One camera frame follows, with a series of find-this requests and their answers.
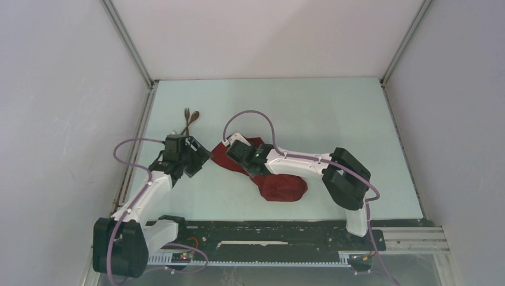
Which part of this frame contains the red cloth napkin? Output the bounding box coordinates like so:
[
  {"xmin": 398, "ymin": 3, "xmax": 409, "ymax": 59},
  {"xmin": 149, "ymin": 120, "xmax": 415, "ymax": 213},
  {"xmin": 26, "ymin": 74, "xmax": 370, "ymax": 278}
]
[{"xmin": 211, "ymin": 143, "xmax": 308, "ymax": 202}]

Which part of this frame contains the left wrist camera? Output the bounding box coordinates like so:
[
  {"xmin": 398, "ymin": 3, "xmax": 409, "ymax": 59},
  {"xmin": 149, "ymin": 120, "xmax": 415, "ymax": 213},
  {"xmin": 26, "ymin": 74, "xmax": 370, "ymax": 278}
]
[{"xmin": 164, "ymin": 134, "xmax": 187, "ymax": 156}]

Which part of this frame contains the aluminium frame post left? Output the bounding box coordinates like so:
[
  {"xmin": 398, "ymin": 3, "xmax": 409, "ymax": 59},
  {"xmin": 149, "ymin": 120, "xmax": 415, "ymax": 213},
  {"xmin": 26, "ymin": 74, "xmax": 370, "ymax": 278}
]
[{"xmin": 100, "ymin": 0, "xmax": 154, "ymax": 89}]

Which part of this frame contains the aluminium frame post right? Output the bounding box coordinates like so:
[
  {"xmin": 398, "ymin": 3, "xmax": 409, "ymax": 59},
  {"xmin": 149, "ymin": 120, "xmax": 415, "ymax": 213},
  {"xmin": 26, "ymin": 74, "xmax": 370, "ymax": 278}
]
[{"xmin": 381, "ymin": 0, "xmax": 434, "ymax": 88}]

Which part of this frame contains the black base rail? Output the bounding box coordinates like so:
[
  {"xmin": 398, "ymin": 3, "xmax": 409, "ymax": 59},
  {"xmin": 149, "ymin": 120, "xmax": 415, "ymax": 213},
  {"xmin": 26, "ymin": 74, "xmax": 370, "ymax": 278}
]
[{"xmin": 172, "ymin": 220, "xmax": 386, "ymax": 261}]

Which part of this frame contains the brown wooden spoon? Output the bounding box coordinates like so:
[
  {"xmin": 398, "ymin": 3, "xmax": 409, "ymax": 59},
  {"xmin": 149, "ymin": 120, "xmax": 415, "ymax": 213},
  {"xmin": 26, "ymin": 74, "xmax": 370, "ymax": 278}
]
[{"xmin": 183, "ymin": 111, "xmax": 200, "ymax": 136}]

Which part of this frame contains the brown wooden fork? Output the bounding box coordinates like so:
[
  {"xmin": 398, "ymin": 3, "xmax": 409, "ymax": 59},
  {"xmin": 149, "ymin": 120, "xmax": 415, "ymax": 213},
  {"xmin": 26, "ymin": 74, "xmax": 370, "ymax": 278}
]
[{"xmin": 180, "ymin": 108, "xmax": 191, "ymax": 135}]

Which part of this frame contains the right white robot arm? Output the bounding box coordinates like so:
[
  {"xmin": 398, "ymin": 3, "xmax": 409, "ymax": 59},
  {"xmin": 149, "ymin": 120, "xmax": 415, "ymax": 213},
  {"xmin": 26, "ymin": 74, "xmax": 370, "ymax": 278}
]
[{"xmin": 225, "ymin": 141, "xmax": 371, "ymax": 249}]

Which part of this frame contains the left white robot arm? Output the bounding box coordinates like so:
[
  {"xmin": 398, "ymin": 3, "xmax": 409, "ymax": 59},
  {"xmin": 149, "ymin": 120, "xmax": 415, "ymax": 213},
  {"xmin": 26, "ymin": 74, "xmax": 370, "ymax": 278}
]
[{"xmin": 92, "ymin": 135, "xmax": 213, "ymax": 278}]

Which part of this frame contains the aluminium frame post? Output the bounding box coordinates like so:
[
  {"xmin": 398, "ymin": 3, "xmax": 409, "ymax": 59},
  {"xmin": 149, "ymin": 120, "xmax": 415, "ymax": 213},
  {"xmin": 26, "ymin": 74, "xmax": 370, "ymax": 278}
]
[
  {"xmin": 381, "ymin": 0, "xmax": 434, "ymax": 88},
  {"xmin": 100, "ymin": 0, "xmax": 154, "ymax": 89}
]

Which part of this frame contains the white cable duct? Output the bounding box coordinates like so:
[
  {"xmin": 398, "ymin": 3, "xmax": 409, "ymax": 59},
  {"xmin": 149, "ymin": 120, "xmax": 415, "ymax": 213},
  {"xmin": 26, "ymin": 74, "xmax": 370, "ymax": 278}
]
[{"xmin": 147, "ymin": 252, "xmax": 351, "ymax": 268}]

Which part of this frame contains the aluminium extrusion rail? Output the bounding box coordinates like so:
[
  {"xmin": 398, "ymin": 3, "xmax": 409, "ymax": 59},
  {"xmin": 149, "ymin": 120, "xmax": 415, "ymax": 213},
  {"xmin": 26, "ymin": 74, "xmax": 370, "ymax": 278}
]
[{"xmin": 379, "ymin": 227, "xmax": 450, "ymax": 254}]

